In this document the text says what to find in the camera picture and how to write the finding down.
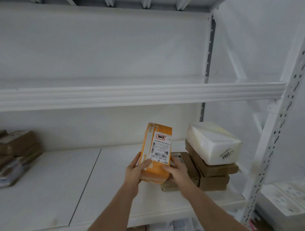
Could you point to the person's left hand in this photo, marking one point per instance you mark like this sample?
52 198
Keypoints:
133 176

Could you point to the person's right hand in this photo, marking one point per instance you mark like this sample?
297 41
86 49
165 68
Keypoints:
182 178

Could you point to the orange box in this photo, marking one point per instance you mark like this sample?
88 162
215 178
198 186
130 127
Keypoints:
152 175

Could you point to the brown envelope parcel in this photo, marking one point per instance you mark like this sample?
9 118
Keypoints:
214 183

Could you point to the white foam parcel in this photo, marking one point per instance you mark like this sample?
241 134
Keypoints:
209 142

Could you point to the pile of plastic mailer bags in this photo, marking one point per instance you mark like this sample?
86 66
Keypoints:
176 225

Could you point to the white metal shelving rack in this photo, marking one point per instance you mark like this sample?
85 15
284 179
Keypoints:
143 95

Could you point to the taped cardboard box end label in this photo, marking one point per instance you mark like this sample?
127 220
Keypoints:
2 133

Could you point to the person's left forearm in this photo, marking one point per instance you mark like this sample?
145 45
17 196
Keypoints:
112 211

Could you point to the person's right forearm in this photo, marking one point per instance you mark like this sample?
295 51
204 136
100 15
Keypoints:
209 211

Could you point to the white open foam container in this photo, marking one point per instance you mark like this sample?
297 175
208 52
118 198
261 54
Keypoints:
281 200

